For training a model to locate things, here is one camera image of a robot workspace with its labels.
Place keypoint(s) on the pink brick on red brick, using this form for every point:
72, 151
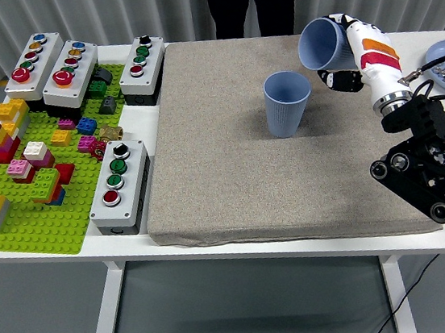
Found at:
20, 170

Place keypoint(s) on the yellow brown red brick tower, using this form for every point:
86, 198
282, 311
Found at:
7, 132

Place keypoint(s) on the dark green brick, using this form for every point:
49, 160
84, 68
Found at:
97, 89

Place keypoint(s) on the blue ribbed plastic cup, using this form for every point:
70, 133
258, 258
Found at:
321, 46
285, 116

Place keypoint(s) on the grey-brown mat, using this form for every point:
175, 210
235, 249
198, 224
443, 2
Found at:
225, 154

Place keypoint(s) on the green studded baseplate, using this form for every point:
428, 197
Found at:
44, 233

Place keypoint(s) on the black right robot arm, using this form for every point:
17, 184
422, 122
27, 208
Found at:
426, 174

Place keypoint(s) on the small magenta brick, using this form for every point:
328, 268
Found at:
66, 124

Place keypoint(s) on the green orange blue brick stack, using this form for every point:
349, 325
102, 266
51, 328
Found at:
46, 186

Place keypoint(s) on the five-button control box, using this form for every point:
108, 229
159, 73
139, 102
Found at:
41, 63
81, 74

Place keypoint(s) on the grey sloped brick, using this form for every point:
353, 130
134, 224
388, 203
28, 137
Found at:
107, 106

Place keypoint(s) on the white pleated curtain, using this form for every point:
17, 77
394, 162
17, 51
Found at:
106, 14

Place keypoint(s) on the four-button control box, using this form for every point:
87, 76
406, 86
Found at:
132, 177
150, 61

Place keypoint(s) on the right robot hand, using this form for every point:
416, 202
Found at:
381, 74

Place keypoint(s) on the person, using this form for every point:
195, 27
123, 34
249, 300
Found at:
255, 4

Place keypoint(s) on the white table leg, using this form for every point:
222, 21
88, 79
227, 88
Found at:
108, 310
399, 299

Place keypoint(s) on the grey curved brick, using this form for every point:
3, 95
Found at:
103, 74

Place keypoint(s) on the white brick on pink brick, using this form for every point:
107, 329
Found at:
38, 153

